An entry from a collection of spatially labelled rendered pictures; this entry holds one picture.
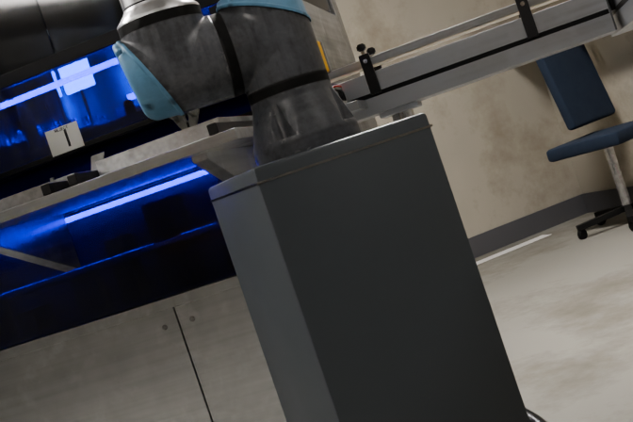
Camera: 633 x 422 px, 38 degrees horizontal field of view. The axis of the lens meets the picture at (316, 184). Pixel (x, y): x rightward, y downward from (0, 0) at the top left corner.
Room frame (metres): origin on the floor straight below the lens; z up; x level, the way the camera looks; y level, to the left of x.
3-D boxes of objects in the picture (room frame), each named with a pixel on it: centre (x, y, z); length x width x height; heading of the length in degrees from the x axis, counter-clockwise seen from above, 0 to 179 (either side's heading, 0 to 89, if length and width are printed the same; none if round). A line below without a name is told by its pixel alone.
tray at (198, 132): (1.85, 0.22, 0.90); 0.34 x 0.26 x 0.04; 166
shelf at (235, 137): (1.88, 0.39, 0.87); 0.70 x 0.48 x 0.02; 76
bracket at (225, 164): (1.81, 0.15, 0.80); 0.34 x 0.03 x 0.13; 166
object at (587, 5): (2.03, -0.38, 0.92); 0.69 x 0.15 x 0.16; 76
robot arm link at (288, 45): (1.25, 0.00, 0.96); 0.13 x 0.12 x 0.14; 99
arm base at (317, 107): (1.25, -0.01, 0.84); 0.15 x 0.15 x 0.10
